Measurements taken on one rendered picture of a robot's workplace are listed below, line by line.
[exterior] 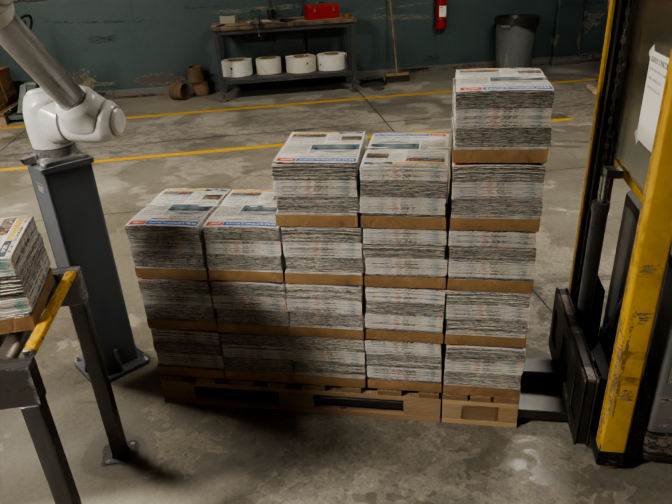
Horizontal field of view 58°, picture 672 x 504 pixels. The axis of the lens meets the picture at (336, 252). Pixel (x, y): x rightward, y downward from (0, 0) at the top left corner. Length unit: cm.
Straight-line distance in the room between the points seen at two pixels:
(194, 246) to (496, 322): 112
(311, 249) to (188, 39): 681
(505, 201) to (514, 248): 17
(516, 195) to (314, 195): 66
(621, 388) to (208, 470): 146
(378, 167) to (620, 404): 111
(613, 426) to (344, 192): 120
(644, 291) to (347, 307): 97
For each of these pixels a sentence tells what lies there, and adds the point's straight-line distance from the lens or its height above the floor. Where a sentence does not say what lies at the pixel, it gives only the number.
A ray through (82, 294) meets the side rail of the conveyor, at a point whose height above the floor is 72.
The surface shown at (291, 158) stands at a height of 107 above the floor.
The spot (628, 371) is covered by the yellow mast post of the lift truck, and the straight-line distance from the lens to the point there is 216.
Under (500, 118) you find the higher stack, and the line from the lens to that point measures 192.
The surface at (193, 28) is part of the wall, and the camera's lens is 872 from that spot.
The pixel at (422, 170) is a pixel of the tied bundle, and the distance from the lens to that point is 195.
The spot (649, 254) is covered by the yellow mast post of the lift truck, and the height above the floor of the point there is 86.
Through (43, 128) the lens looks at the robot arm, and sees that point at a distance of 253.
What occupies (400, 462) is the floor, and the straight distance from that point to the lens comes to 234.
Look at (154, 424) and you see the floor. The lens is 265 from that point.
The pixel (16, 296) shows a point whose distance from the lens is 180.
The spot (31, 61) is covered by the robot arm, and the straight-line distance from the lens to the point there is 223.
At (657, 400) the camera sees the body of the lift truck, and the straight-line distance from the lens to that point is 231.
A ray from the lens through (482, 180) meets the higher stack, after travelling 197.
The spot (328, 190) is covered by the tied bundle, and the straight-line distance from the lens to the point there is 202.
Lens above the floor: 169
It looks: 27 degrees down
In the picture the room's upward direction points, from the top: 3 degrees counter-clockwise
